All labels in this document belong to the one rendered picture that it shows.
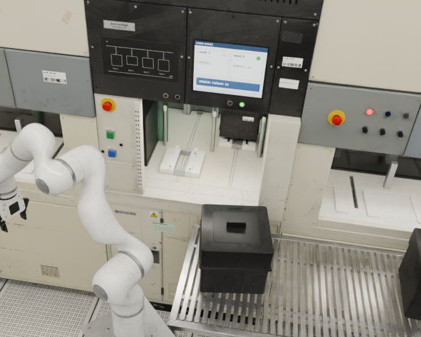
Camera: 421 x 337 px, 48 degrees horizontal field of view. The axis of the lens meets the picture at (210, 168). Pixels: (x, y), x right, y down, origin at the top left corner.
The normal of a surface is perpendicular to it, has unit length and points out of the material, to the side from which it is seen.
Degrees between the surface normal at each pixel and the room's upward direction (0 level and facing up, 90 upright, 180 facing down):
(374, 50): 90
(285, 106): 90
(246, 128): 90
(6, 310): 0
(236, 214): 0
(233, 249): 0
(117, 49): 90
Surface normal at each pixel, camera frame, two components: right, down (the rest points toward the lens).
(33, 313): 0.05, -0.81
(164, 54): -0.15, 0.58
